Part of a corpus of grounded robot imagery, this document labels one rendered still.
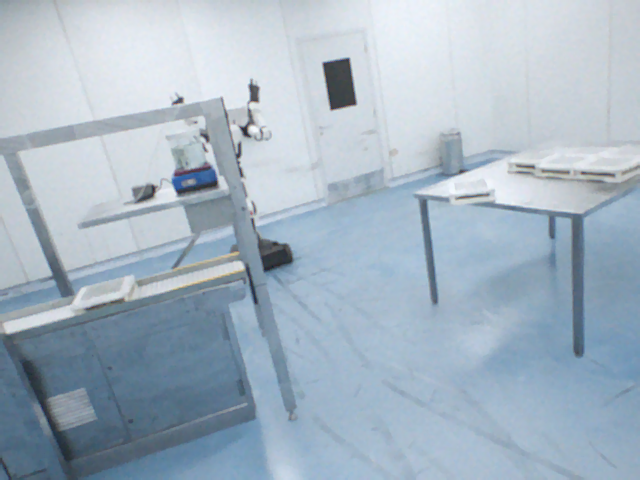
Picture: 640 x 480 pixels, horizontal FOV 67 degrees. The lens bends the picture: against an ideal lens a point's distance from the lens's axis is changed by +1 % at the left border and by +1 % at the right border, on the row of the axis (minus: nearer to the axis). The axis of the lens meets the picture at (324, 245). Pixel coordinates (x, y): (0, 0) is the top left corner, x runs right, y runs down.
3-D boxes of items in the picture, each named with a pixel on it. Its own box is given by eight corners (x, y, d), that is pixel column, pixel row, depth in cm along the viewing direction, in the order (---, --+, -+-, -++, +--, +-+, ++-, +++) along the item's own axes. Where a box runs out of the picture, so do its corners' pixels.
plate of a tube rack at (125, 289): (135, 277, 237) (133, 274, 236) (128, 296, 214) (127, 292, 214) (83, 291, 232) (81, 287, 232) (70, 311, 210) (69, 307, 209)
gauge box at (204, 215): (233, 218, 248) (224, 181, 241) (235, 223, 238) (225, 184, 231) (191, 229, 243) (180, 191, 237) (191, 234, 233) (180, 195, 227)
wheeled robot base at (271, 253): (224, 260, 501) (216, 231, 490) (270, 246, 517) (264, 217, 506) (239, 278, 444) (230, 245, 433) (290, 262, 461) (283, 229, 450)
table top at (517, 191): (548, 145, 386) (548, 140, 385) (717, 145, 296) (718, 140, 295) (413, 197, 313) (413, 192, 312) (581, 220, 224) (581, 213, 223)
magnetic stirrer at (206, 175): (217, 177, 236) (212, 159, 234) (220, 184, 217) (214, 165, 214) (176, 187, 233) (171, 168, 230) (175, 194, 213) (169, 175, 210)
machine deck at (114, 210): (224, 183, 241) (222, 175, 240) (231, 196, 206) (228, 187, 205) (96, 212, 229) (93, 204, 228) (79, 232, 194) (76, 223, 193)
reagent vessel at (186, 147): (207, 161, 230) (197, 122, 223) (209, 165, 215) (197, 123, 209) (175, 168, 227) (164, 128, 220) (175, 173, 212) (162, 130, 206)
